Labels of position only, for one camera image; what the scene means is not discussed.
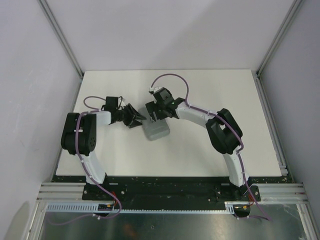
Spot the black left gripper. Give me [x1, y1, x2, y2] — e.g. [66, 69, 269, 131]
[115, 104, 146, 130]

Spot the grey plastic tool case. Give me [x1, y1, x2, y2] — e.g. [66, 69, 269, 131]
[138, 107, 171, 141]

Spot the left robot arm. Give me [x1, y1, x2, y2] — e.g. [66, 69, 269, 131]
[60, 96, 147, 200]

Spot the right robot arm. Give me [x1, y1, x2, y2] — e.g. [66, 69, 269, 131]
[145, 87, 249, 201]

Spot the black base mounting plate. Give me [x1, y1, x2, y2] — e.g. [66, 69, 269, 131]
[51, 175, 294, 202]

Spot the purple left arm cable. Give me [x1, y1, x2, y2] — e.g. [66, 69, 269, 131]
[47, 96, 123, 226]

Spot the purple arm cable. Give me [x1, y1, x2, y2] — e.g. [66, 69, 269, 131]
[47, 96, 123, 226]
[149, 73, 273, 222]

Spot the grey slotted cable duct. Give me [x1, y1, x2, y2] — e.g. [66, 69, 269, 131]
[44, 201, 236, 213]

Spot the aluminium frame rail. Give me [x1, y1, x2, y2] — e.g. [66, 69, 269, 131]
[36, 0, 85, 78]

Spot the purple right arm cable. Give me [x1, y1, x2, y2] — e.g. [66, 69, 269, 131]
[149, 73, 273, 222]

